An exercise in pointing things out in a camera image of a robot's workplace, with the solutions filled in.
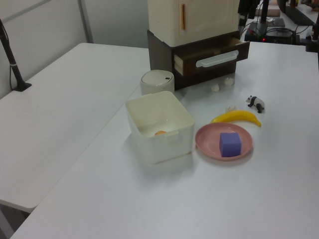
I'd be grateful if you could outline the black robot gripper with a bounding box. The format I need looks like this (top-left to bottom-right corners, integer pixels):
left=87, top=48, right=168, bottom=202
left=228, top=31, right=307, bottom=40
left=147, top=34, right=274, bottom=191
left=238, top=0, right=260, bottom=26

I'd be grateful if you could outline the black and white panda toy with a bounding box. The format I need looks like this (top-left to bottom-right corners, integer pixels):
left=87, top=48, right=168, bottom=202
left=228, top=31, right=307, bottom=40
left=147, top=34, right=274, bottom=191
left=245, top=95, right=266, bottom=114

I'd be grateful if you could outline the yellow toy banana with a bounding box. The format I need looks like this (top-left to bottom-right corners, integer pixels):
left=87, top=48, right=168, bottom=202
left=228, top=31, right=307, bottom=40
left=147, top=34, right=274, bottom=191
left=210, top=110, right=262, bottom=128

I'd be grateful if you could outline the dark vertical stand pole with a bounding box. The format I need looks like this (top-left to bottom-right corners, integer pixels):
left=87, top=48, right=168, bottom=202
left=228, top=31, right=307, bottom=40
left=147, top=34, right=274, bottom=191
left=259, top=0, right=270, bottom=23

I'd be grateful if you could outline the black electronics box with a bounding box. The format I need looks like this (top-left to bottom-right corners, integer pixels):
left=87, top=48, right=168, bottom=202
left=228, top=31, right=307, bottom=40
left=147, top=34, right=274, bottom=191
left=245, top=17, right=299, bottom=45

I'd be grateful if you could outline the cream plastic storage box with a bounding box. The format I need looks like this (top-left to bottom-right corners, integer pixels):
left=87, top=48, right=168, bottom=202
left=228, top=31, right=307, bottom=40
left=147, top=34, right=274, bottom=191
left=147, top=0, right=240, bottom=47

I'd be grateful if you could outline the black stand at table edge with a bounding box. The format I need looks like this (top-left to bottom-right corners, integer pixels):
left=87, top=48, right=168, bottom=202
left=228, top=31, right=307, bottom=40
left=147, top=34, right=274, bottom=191
left=305, top=14, right=319, bottom=53

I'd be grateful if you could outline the dark brown wooden cabinet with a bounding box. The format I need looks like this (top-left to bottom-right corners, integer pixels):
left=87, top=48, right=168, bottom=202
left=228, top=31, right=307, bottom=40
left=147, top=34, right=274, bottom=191
left=147, top=29, right=240, bottom=91

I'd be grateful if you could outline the small cream lidded trash bin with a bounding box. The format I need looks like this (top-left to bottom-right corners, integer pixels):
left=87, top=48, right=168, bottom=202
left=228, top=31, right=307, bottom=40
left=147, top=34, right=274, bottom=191
left=140, top=70, right=175, bottom=96

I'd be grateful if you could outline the purple foam cube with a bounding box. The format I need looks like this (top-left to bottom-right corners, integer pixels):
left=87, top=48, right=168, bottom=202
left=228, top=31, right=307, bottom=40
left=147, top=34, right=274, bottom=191
left=219, top=132, right=243, bottom=158

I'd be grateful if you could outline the pink plate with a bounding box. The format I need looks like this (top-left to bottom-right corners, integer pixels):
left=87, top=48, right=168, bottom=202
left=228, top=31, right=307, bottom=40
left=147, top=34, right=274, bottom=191
left=194, top=123, right=254, bottom=160

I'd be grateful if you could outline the open cream plastic container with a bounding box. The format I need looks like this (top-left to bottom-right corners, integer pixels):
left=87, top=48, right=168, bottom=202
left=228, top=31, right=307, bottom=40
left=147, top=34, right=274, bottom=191
left=125, top=91, right=195, bottom=165

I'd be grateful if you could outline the black pole stand with clamp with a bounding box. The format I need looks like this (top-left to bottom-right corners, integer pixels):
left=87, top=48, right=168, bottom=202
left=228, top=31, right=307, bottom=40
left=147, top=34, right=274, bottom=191
left=0, top=18, right=32, bottom=92

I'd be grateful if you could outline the wooden drawer with white handle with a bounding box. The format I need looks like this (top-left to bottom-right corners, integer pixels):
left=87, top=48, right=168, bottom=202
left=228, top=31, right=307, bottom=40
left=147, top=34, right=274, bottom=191
left=173, top=36, right=251, bottom=77

